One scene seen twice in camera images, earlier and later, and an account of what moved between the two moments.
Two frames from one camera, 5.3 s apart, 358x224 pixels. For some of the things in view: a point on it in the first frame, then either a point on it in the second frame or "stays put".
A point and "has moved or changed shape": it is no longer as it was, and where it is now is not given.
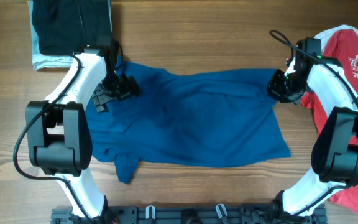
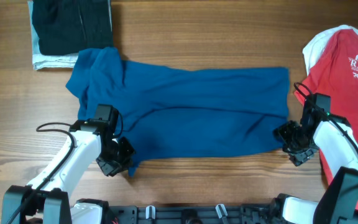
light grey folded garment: (40, 60) stays put
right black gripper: (279, 86) → (294, 144)
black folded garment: (64, 26) stays put
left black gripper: (124, 88) → (117, 162)
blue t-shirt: (189, 120) has moved or changed shape
